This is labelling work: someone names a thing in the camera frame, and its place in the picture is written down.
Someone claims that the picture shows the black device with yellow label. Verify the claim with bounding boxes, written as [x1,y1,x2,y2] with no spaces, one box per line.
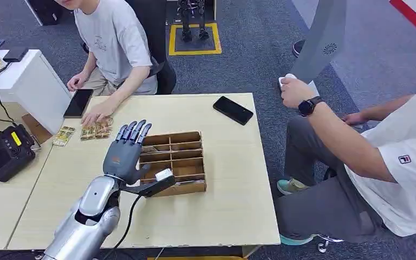
[0,124,36,183]

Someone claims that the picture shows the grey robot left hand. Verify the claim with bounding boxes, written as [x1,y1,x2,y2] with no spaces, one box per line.
[102,119,153,186]

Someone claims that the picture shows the black shoe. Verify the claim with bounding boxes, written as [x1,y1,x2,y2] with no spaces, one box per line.
[291,39,306,58]

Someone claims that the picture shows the person in white shirt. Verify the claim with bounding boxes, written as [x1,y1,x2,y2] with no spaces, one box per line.
[274,71,416,246]

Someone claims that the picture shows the black smartphone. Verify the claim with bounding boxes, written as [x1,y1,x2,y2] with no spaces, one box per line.
[63,89,94,119]
[213,95,254,126]

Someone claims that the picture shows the grey stand with white base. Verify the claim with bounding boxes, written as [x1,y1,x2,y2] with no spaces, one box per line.
[278,0,348,98]

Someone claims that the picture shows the silver chair base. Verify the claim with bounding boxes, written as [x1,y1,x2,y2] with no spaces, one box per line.
[315,235,345,254]

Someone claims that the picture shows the person in grey shirt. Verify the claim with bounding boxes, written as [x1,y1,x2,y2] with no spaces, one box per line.
[54,0,159,126]

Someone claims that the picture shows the black wristwatch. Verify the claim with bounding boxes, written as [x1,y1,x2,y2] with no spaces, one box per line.
[297,95,324,118]

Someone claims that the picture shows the black office chair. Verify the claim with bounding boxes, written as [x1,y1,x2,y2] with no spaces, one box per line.
[82,0,177,96]

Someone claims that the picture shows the small black power bank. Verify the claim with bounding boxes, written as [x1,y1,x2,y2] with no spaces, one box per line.
[2,47,29,63]

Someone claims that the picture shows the yellow floor tape square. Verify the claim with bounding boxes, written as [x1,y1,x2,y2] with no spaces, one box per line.
[167,23,222,56]

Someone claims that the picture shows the teal shoe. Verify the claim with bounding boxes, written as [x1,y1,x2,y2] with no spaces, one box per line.
[277,178,310,196]
[279,233,318,246]

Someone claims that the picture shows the black case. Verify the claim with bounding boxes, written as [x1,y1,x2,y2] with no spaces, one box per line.
[25,0,63,27]

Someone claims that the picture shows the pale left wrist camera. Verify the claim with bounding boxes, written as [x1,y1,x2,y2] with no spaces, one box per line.
[120,168,177,198]

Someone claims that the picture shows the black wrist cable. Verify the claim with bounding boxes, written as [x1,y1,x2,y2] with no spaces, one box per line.
[102,193,142,260]

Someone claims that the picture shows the wooden card box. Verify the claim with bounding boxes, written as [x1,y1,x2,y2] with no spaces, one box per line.
[138,131,207,198]

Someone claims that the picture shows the white cabinet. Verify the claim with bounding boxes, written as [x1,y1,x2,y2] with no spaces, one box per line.
[0,49,73,136]

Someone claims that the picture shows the black robot legs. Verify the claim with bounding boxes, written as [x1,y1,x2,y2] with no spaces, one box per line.
[177,0,211,42]

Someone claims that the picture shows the white VR controller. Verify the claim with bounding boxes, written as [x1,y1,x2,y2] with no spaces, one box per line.
[278,73,298,89]

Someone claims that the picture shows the red and white board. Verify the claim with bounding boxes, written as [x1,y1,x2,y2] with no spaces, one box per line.
[389,0,416,47]

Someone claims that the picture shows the spread printed cards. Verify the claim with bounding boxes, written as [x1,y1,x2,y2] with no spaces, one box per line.
[80,116,114,141]

